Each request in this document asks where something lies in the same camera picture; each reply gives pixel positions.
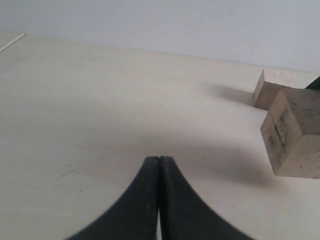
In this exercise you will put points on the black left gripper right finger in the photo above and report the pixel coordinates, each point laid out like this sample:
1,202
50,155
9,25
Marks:
183,214

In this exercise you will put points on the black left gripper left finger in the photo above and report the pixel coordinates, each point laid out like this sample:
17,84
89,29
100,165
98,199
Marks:
134,215

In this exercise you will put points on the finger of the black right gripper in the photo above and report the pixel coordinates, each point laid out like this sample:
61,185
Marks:
315,85

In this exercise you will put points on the second largest wooden cube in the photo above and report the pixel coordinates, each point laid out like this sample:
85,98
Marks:
267,87

